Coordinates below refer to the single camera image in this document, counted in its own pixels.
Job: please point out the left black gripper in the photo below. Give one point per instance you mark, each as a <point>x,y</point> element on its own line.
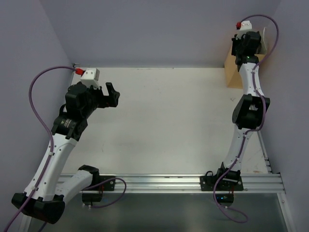
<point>104,95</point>

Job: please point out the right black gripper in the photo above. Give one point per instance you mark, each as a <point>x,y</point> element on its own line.
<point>234,39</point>

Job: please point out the brown paper bag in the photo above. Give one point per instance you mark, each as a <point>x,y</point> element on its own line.
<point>232,76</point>

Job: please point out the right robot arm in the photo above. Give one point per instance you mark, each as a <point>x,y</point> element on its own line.
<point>250,112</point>

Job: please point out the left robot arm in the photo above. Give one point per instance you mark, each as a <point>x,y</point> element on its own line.
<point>43,198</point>

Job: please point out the left black controller box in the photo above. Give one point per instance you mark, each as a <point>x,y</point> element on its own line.
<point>93,197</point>

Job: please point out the black controller box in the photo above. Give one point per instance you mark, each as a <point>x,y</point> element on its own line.
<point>224,199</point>
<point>93,197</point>

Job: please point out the right black controller box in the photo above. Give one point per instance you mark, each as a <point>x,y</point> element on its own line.
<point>224,199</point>

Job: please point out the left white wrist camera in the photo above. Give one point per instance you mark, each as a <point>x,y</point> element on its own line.
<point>89,77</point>

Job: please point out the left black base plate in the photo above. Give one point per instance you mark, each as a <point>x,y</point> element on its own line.
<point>109,183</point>

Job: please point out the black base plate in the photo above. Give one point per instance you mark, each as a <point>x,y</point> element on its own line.
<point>231,181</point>
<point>109,183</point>

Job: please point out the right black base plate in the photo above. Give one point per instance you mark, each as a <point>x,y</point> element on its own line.
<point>231,181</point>

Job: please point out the aluminium mounting rail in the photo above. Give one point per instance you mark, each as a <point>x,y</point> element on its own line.
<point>190,183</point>

